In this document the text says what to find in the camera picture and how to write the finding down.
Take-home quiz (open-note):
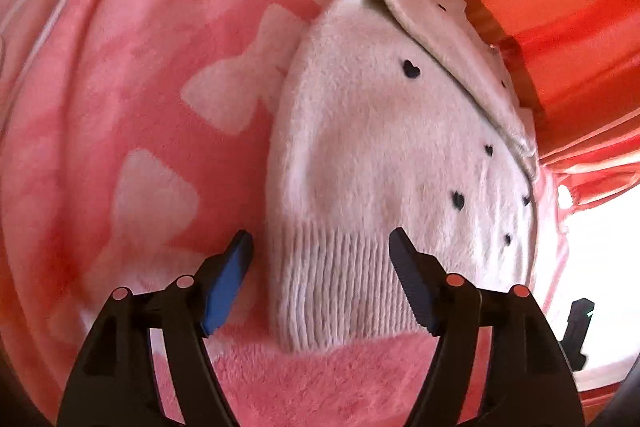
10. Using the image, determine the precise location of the white cable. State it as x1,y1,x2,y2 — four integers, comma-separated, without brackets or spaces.
0,0,71,128

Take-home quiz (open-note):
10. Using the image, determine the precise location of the pink blanket with white bows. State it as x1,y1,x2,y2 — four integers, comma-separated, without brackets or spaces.
0,0,576,427

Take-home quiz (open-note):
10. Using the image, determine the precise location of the white fuzzy sweater with hearts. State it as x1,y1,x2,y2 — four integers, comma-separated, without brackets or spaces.
265,0,540,354

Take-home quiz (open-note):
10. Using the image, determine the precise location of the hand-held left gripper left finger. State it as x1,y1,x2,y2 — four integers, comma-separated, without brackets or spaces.
56,229,255,427

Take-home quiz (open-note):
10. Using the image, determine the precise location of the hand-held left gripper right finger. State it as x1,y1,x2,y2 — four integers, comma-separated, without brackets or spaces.
388,227,586,427

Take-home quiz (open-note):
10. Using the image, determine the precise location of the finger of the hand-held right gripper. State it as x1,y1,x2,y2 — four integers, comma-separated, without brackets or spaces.
561,298,596,372

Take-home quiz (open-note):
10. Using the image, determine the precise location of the red orange striped curtain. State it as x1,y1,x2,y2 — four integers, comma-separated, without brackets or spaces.
341,0,640,223

